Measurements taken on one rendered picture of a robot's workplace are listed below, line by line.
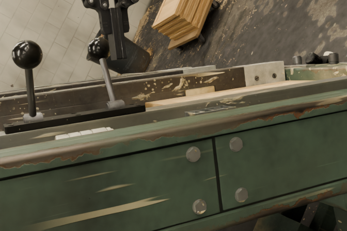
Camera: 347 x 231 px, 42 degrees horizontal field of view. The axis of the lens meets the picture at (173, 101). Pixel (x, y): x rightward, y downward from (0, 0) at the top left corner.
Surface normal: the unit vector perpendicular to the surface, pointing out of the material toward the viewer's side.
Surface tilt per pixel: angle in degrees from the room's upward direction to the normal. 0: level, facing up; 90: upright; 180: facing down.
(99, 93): 90
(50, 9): 90
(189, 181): 90
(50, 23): 90
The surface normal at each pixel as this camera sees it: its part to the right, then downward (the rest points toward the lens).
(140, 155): 0.39, 0.04
